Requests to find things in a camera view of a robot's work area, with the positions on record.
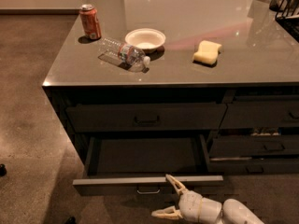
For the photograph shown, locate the yellow sponge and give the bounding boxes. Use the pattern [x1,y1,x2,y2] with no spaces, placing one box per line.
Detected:
[192,40,222,65]

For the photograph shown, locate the white paper bowl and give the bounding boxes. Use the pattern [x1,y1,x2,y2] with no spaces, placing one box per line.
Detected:
[125,28,166,53]

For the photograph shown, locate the dark grey cabinet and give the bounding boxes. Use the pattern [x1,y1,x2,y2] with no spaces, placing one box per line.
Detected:
[43,0,299,174]

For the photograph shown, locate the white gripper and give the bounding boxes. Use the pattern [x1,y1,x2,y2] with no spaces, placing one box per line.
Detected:
[151,174,222,224]

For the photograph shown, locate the black floor object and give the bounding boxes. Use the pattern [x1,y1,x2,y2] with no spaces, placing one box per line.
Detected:
[64,217,77,224]
[0,163,7,176]

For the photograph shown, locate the black floor object bottom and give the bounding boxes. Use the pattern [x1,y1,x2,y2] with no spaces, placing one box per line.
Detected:
[64,217,77,224]

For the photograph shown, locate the drawer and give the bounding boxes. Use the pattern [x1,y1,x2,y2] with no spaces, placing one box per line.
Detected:
[207,159,299,175]
[66,103,226,133]
[221,99,299,129]
[73,136,223,196]
[209,135,299,158]

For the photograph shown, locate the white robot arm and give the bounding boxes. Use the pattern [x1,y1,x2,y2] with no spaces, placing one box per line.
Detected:
[151,175,264,224]

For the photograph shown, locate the orange soda can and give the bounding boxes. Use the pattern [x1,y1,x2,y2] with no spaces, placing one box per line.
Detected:
[79,4,101,40]

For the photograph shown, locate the black floor object left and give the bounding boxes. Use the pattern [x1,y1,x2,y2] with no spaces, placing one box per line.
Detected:
[0,163,7,176]

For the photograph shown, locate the black dish rack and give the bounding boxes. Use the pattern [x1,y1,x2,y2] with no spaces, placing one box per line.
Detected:
[269,0,299,42]

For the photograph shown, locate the clear plastic water bottle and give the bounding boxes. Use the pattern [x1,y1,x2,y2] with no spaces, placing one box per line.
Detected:
[98,37,150,72]

